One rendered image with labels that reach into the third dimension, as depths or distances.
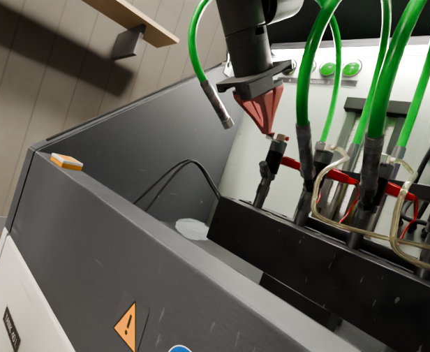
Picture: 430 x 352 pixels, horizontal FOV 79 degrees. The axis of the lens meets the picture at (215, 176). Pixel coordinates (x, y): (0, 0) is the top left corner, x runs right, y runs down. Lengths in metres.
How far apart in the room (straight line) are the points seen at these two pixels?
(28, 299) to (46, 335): 0.08
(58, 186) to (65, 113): 2.06
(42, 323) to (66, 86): 2.17
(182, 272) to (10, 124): 2.29
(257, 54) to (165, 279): 0.30
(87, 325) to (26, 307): 0.17
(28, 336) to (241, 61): 0.47
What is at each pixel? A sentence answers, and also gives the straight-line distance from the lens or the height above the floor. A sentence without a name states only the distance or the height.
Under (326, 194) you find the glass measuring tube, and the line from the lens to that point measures 0.69.
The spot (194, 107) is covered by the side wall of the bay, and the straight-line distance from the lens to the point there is 0.73.
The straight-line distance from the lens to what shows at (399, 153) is 0.54.
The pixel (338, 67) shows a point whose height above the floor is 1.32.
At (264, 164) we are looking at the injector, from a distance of 0.44.
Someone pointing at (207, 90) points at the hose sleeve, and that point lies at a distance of 0.48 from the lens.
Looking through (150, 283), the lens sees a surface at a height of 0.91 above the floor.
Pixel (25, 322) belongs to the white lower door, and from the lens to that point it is 0.49.
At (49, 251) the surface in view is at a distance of 0.43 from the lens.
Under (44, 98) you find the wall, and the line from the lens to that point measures 2.45.
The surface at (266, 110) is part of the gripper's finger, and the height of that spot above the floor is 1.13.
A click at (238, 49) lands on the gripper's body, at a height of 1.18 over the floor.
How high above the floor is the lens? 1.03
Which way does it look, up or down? 2 degrees down
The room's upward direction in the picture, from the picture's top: 19 degrees clockwise
